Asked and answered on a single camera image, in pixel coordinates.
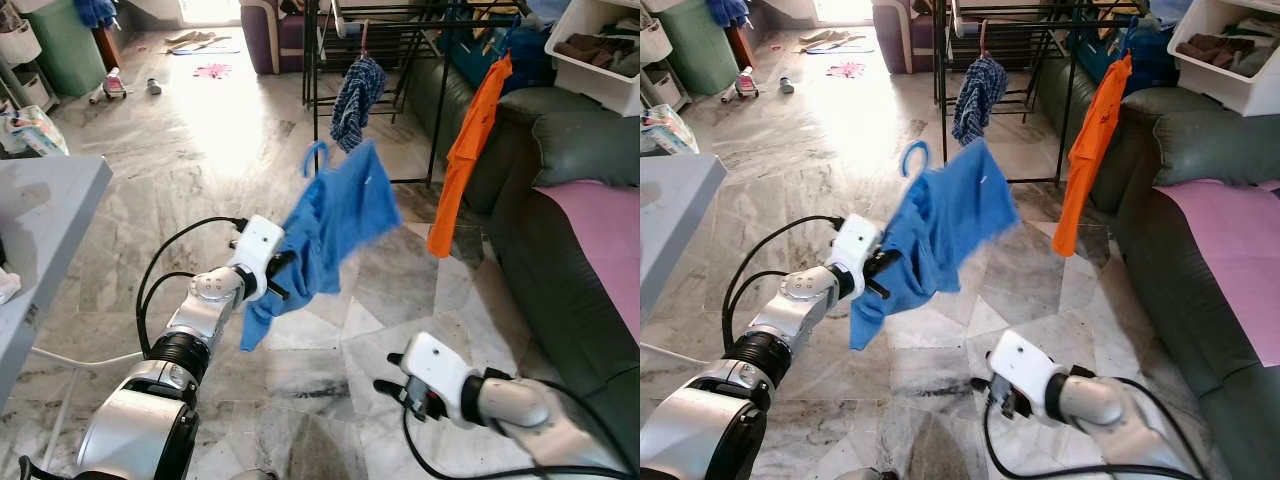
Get blue plastic hanger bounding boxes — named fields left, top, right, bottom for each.
left=302, top=138, right=333, bottom=179
left=900, top=138, right=933, bottom=179
left=1118, top=15, right=1146, bottom=59
left=495, top=15, right=526, bottom=61

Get black metal drying rack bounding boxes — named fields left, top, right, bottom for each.
left=932, top=0, right=1171, bottom=191
left=300, top=0, right=546, bottom=191

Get blue checked garment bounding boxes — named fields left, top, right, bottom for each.
left=950, top=55, right=1009, bottom=148
left=330, top=55, right=389, bottom=154

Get light blue folding table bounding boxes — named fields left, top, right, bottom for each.
left=0, top=155, right=146, bottom=441
left=640, top=150, right=746, bottom=381

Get purple armchair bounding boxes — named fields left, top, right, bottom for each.
left=240, top=0, right=311, bottom=76
left=872, top=0, right=946, bottom=76

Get orange garment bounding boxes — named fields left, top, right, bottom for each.
left=1050, top=52, right=1134, bottom=259
left=426, top=50, right=514, bottom=259

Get pink toy stroller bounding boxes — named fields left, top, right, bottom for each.
left=722, top=68, right=763, bottom=104
left=88, top=68, right=129, bottom=104

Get pink fabric cover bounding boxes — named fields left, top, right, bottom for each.
left=533, top=178, right=640, bottom=346
left=1155, top=178, right=1280, bottom=369

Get white printed plastic bag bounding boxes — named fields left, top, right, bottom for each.
left=0, top=105, right=71, bottom=159
left=640, top=103, right=701, bottom=156

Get brown wooden stand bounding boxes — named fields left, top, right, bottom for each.
left=92, top=25, right=119, bottom=76
left=725, top=25, right=753, bottom=73

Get dark green sofa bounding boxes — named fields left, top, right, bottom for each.
left=1035, top=85, right=1280, bottom=480
left=400, top=55, right=640, bottom=441

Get blue bag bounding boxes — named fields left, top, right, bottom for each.
left=1060, top=10, right=1181, bottom=96
left=440, top=10, right=556, bottom=96

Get green plastic bin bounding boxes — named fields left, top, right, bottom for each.
left=25, top=0, right=106, bottom=98
left=660, top=0, right=741, bottom=98

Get blue cloth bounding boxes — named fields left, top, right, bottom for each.
left=707, top=0, right=751, bottom=29
left=72, top=0, right=119, bottom=29

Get white storage rack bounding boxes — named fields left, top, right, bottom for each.
left=640, top=0, right=691, bottom=111
left=0, top=0, right=56, bottom=111

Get white storage box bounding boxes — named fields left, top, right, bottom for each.
left=1165, top=0, right=1280, bottom=119
left=545, top=0, right=640, bottom=119

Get brown folded clothes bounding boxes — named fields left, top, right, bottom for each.
left=555, top=33, right=636, bottom=66
left=1175, top=33, right=1271, bottom=71

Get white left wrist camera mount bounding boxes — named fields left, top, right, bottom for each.
left=830, top=213, right=883, bottom=301
left=230, top=215, right=286, bottom=301

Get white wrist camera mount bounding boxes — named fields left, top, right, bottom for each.
left=230, top=215, right=286, bottom=301
left=400, top=332, right=479, bottom=406
left=988, top=332, right=1063, bottom=401
left=830, top=213, right=883, bottom=301

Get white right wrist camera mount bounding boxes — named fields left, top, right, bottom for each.
left=988, top=332, right=1063, bottom=401
left=400, top=332, right=479, bottom=406

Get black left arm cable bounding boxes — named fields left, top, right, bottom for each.
left=722, top=214, right=849, bottom=353
left=143, top=270, right=201, bottom=346
left=136, top=215, right=249, bottom=359
left=737, top=270, right=806, bottom=341

